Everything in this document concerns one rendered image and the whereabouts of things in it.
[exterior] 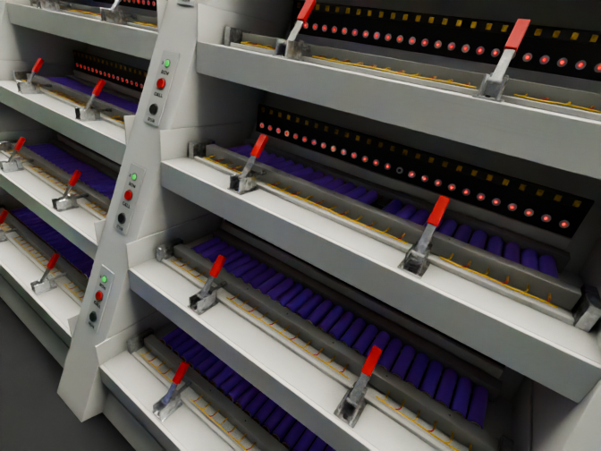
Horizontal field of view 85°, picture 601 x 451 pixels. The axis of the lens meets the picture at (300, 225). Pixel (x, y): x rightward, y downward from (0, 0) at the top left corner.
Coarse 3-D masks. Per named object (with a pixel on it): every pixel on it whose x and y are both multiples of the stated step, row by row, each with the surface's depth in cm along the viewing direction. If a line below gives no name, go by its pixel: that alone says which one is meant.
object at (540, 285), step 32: (224, 160) 57; (256, 160) 55; (288, 192) 49; (320, 192) 48; (384, 224) 44; (416, 224) 43; (448, 256) 40; (480, 256) 38; (512, 288) 36; (544, 288) 36; (576, 288) 35
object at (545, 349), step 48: (192, 144) 56; (240, 144) 68; (288, 144) 62; (192, 192) 52; (432, 192) 50; (288, 240) 44; (336, 240) 41; (384, 288) 38; (432, 288) 35; (480, 288) 36; (480, 336) 33; (528, 336) 31; (576, 336) 32; (576, 384) 30
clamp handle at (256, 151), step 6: (258, 138) 49; (264, 138) 48; (258, 144) 48; (264, 144) 49; (252, 150) 49; (258, 150) 48; (252, 156) 49; (258, 156) 49; (252, 162) 48; (246, 168) 48; (246, 174) 48
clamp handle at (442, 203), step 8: (440, 200) 37; (448, 200) 37; (440, 208) 37; (432, 216) 37; (440, 216) 37; (432, 224) 37; (424, 232) 37; (432, 232) 37; (424, 240) 37; (416, 248) 37; (424, 248) 37
